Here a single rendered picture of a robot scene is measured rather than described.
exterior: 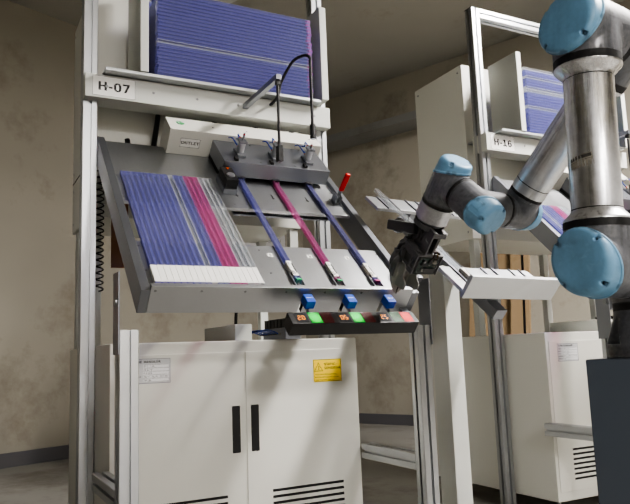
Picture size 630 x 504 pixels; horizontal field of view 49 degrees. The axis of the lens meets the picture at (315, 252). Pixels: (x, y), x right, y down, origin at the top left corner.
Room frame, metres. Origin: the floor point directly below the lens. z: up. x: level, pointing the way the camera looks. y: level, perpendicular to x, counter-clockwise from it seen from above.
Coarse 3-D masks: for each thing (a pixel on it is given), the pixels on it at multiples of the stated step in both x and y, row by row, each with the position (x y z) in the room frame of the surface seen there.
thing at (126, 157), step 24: (120, 144) 1.89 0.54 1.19; (120, 168) 1.79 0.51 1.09; (144, 168) 1.82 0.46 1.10; (168, 168) 1.87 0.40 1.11; (192, 168) 1.91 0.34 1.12; (240, 192) 1.88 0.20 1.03; (264, 192) 1.93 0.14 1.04; (288, 192) 1.97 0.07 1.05; (288, 216) 1.95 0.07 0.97; (312, 216) 1.99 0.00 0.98; (336, 216) 1.96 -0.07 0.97
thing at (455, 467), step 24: (432, 288) 1.94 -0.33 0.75; (456, 288) 1.94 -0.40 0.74; (432, 312) 1.95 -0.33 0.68; (456, 312) 1.93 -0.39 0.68; (456, 336) 1.93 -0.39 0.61; (456, 360) 1.92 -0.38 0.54; (456, 384) 1.92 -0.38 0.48; (456, 408) 1.92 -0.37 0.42; (456, 432) 1.91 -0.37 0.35; (456, 456) 1.91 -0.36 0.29; (456, 480) 1.91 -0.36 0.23
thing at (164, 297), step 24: (168, 288) 1.43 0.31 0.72; (192, 288) 1.45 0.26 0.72; (216, 288) 1.47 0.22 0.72; (240, 288) 1.50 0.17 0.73; (264, 288) 1.53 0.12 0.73; (288, 288) 1.55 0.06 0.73; (312, 288) 1.58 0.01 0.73; (336, 288) 1.61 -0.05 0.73; (360, 288) 1.64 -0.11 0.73; (384, 288) 1.67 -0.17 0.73; (408, 288) 1.71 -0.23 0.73; (168, 312) 1.47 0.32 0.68; (192, 312) 1.50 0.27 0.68; (216, 312) 1.52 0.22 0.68; (240, 312) 1.55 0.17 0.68
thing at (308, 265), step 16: (144, 256) 1.52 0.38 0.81; (256, 256) 1.65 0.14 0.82; (272, 256) 1.67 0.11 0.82; (288, 256) 1.70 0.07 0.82; (304, 256) 1.72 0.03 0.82; (336, 256) 1.77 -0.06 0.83; (352, 256) 1.79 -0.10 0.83; (368, 256) 1.82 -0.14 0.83; (272, 272) 1.62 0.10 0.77; (288, 272) 1.64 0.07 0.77; (304, 272) 1.66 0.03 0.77; (320, 272) 1.69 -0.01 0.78; (352, 272) 1.73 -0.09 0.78; (384, 272) 1.78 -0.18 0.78
